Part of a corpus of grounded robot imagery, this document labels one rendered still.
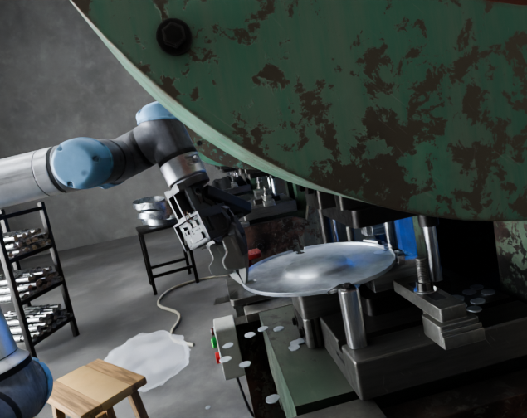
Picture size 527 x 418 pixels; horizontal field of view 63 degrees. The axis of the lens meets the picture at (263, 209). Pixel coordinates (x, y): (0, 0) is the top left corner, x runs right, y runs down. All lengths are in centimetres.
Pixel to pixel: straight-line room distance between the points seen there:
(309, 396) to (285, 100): 50
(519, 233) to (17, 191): 79
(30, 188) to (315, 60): 53
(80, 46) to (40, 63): 69
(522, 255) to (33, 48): 766
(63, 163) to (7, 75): 737
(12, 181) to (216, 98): 50
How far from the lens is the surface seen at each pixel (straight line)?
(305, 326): 80
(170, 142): 78
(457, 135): 35
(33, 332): 308
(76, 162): 68
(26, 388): 104
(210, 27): 31
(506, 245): 83
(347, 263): 80
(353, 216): 72
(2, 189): 76
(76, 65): 776
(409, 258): 80
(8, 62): 807
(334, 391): 70
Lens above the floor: 102
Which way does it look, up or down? 8 degrees down
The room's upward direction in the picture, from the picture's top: 11 degrees counter-clockwise
